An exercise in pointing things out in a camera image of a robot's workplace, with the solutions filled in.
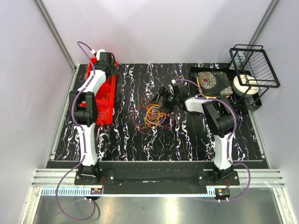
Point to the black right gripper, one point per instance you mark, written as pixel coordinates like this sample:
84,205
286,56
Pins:
164,93

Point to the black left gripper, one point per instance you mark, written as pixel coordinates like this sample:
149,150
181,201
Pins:
113,71

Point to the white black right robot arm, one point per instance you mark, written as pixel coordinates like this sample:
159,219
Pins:
220,118

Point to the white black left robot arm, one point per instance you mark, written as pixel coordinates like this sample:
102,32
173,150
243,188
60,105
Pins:
84,111

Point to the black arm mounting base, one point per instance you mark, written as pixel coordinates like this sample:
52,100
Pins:
156,177

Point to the red plastic compartment bin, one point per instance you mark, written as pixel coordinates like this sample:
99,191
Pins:
105,101

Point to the floral patterned cushion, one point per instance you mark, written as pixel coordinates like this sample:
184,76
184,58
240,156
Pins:
214,84

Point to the white green bowl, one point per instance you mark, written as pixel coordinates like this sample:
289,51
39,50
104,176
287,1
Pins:
246,88

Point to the clear glass cup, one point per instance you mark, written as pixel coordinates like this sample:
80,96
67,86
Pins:
237,62

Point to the black rack tray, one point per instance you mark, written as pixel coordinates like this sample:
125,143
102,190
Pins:
238,103

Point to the black wire dish rack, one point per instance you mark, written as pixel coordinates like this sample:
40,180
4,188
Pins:
257,64

